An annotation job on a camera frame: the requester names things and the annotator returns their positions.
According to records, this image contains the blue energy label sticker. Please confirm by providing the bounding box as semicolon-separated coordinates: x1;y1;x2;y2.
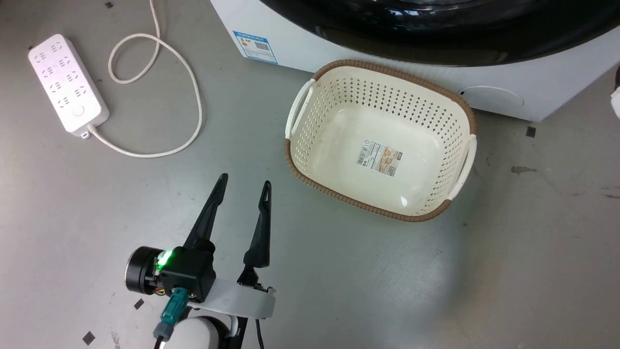
232;31;279;65

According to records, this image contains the white washing machine body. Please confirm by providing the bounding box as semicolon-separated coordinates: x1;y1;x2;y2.
210;0;620;122

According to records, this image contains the white power strip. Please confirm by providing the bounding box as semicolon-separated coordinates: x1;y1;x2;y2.
28;33;110;139

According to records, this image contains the black round washing machine door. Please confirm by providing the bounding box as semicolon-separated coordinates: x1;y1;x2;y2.
259;0;620;67

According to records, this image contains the printed barcode label sticker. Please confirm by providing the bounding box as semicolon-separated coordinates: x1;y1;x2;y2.
356;139;403;178

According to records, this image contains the teal plug camera cable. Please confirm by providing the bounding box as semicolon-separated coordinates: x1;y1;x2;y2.
153;287;190;349

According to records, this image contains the white power strip cable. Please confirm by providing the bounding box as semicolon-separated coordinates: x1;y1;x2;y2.
88;0;203;159

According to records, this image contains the cream laundry basket brown rim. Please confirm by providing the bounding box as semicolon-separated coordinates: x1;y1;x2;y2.
284;59;478;223

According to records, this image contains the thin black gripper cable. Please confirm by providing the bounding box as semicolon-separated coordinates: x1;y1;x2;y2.
231;316;265;349

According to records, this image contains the round white filter cover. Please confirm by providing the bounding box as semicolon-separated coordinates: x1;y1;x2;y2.
458;86;525;111

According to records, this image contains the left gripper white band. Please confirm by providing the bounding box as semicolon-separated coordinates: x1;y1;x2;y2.
125;173;277;320

